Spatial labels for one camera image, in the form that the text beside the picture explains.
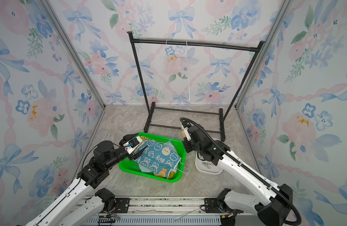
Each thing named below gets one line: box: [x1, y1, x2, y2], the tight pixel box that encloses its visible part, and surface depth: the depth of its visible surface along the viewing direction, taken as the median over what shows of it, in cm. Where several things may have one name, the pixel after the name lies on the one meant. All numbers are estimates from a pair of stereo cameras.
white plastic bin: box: [195, 151, 224, 175], surface depth 89 cm
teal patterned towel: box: [134, 140, 182, 178], surface depth 81 cm
